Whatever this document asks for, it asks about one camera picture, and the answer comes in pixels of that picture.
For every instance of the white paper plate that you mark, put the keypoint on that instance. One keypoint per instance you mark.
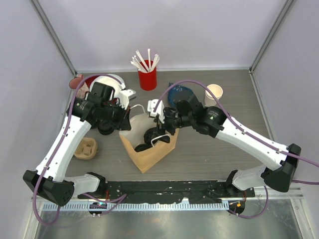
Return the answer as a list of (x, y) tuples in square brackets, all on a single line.
[(112, 80)]

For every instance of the pink floral pitcher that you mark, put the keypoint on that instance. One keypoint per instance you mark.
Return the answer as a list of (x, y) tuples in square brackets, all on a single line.
[(82, 91)]

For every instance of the brown paper bag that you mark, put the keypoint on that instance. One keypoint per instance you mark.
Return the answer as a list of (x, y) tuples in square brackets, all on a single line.
[(148, 158)]

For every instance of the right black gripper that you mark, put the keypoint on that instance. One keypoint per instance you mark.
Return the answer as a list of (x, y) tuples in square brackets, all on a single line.
[(161, 130)]

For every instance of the black lid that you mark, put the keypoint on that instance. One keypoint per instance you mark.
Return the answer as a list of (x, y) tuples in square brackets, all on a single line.
[(150, 134), (142, 147)]

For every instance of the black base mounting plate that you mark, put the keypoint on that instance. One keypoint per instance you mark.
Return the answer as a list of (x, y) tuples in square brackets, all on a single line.
[(169, 192)]

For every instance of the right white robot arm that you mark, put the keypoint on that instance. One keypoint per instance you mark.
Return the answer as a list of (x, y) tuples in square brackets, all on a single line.
[(279, 162)]

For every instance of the stack of paper cups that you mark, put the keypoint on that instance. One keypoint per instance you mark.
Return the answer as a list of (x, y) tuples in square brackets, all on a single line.
[(217, 92)]

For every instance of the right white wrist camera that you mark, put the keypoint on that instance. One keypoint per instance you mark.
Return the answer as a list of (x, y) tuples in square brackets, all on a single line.
[(155, 109)]

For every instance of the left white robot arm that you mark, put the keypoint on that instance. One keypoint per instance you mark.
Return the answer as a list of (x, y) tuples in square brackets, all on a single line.
[(108, 105)]

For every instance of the stack of black lids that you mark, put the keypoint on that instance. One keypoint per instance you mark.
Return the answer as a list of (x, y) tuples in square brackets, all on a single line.
[(105, 128)]

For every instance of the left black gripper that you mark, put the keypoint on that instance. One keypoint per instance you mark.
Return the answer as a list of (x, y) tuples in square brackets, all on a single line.
[(123, 122)]

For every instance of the bundle of wrapped straws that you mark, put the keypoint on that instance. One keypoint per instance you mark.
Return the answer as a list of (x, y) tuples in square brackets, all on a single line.
[(145, 65)]

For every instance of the blue leaf-shaped dish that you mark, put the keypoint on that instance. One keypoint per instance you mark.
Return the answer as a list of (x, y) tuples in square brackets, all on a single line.
[(176, 92)]

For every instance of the red cylindrical straw holder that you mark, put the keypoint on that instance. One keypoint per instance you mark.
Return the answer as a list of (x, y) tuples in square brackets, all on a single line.
[(148, 81)]

